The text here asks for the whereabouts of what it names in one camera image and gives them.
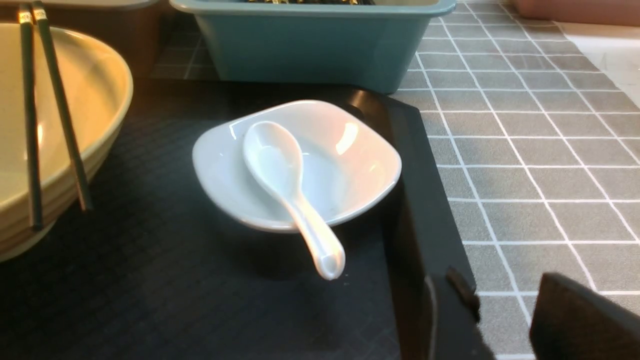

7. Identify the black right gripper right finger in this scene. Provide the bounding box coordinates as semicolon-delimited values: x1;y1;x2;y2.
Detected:
529;272;640;360

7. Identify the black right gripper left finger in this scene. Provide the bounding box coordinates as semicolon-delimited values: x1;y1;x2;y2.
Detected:
391;269;496;360

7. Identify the white square sauce dish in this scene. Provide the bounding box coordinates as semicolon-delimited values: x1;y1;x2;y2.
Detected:
192;99;402;233

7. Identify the white ceramic soup spoon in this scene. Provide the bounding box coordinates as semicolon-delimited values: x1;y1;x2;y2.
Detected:
242;121;346;281

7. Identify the yellow noodle bowl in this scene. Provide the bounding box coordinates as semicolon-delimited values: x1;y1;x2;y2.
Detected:
0;22;134;262

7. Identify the dark green chopstick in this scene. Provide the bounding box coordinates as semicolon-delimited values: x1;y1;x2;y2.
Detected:
18;3;44;232
31;0;94;212

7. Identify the grey checkered tablecloth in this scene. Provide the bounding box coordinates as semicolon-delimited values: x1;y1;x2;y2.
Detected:
150;0;640;360

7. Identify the teal plastic chopstick bin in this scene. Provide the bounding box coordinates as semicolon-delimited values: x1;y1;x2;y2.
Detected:
170;0;457;94

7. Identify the black plastic serving tray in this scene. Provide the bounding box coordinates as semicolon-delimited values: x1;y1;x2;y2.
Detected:
0;78;476;360

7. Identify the pink container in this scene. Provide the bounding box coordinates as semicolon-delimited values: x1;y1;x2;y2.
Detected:
512;0;640;27

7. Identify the brown plastic spoon bin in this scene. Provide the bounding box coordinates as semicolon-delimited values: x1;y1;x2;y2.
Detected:
0;0;166;76

